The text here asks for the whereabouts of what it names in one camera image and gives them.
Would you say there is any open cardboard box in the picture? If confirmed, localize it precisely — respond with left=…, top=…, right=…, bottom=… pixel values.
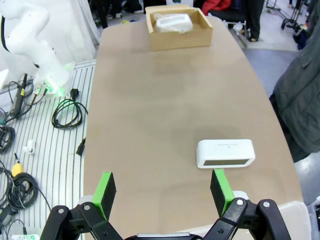
left=144, top=4, right=214, bottom=52

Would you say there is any white unwrapped digital clock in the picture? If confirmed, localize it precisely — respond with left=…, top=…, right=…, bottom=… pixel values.
left=196, top=139, right=256, bottom=170

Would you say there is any black cable bundle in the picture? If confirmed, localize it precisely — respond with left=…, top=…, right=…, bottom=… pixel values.
left=0, top=159, right=52, bottom=216

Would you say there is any black coiled power cable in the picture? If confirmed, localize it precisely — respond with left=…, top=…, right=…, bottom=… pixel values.
left=51, top=88, right=89, bottom=130

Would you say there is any black wheeled rack base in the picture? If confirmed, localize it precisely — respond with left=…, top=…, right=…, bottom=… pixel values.
left=281, top=0, right=310, bottom=31

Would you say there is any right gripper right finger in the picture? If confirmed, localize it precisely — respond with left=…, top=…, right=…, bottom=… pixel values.
left=199, top=169, right=292, bottom=240

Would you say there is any black power plug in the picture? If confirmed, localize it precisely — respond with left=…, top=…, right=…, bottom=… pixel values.
left=76, top=138, right=87, bottom=157

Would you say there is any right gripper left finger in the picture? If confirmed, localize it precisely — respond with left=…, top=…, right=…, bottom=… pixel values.
left=42, top=171, right=123, bottom=240

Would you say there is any person in dark grey jacket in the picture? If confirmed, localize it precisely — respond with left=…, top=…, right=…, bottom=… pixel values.
left=269, top=24, right=320, bottom=163

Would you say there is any red jacket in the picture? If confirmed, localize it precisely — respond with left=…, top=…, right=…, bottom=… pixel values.
left=201, top=0, right=232, bottom=16

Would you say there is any clear plastic container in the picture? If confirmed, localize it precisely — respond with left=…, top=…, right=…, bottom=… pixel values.
left=272, top=199, right=315, bottom=240

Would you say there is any bubble-wrapped clock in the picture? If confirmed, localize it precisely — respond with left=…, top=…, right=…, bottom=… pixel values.
left=153, top=12, right=194, bottom=34

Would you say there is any person in dark trousers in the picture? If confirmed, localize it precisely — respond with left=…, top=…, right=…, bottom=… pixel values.
left=246, top=0, right=266, bottom=42

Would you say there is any yellow connector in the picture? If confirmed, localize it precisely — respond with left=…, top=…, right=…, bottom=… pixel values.
left=11, top=162, right=25, bottom=177

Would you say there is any white power strip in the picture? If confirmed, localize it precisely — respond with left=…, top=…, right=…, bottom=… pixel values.
left=11, top=232, right=41, bottom=240

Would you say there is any small white hook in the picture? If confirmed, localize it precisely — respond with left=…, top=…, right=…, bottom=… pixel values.
left=22, top=139, right=36, bottom=155

